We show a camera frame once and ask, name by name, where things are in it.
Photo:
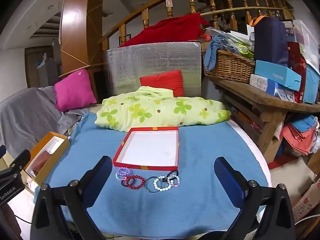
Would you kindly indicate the red cushion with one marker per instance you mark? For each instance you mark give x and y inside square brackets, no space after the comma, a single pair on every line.
[162,80]

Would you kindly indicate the wooden bench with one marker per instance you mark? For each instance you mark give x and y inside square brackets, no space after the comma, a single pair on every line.
[250,97]

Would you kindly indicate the silver foil panel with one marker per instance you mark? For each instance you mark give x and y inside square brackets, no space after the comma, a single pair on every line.
[150,60]

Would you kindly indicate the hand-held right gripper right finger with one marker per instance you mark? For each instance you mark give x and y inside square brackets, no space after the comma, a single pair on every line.
[226,182]

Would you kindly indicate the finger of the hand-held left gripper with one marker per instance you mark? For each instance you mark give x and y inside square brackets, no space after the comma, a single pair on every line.
[21,161]

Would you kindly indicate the red gift box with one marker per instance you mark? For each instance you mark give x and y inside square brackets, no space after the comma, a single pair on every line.
[297,65]

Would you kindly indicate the wooden stair railing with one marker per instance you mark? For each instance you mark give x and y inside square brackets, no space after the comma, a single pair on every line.
[170,10]

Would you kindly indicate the grey cabinet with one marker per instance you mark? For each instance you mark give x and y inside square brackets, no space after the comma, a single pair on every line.
[48,72]

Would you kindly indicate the pink cushion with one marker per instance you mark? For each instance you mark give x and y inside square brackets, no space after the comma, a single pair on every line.
[73,90]

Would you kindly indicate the light blue box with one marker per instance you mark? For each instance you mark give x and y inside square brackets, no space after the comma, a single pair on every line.
[312,85]

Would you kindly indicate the grey sofa cover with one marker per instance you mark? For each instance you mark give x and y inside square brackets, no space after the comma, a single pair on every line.
[25,115]

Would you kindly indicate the floral cardboard box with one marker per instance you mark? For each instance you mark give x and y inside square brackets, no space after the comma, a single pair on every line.
[305,202]

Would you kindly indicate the blue tablecloth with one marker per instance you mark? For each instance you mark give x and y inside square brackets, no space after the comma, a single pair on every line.
[195,150]

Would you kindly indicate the curved wooden column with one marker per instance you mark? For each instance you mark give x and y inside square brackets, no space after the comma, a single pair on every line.
[75,30]

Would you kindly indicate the red cloth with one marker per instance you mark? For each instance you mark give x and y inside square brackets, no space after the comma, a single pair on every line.
[170,30]

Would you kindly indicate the green floral pillow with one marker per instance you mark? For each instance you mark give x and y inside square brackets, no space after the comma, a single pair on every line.
[162,110]

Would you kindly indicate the stack of folded coral cloths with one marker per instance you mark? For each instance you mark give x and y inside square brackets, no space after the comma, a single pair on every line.
[297,137]

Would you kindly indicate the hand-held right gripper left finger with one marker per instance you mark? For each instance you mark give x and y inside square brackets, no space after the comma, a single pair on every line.
[98,180]

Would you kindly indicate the red cardboard box tray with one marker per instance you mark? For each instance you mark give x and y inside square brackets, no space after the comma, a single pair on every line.
[150,145]

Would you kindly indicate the white patterned box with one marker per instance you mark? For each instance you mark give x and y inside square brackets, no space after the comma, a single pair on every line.
[260,82]

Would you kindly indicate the blue cardboard box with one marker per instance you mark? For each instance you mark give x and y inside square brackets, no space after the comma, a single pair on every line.
[275,76]

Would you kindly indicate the clear plastic storage bin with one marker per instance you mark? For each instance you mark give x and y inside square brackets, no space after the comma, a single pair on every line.
[305,37]

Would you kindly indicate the wicker basket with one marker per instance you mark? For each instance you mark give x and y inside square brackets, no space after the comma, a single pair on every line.
[230,67]

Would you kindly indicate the brown wallet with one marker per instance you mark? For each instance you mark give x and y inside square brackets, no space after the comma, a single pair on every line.
[41,161]

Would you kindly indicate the blue cloth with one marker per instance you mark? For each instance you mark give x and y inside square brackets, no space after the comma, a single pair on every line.
[212,50]

